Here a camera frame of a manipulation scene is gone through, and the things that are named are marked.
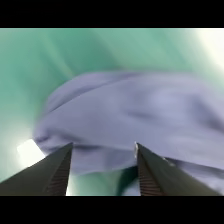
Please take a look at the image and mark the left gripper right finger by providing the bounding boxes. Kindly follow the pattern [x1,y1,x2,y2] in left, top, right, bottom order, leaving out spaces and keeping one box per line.
[134,142,221,197]

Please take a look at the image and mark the lavender garment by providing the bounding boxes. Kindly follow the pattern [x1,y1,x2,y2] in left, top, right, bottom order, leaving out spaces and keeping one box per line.
[32,70,224,197]

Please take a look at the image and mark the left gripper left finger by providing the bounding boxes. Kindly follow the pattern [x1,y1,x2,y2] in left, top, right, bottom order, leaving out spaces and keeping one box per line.
[0,142,74,197]

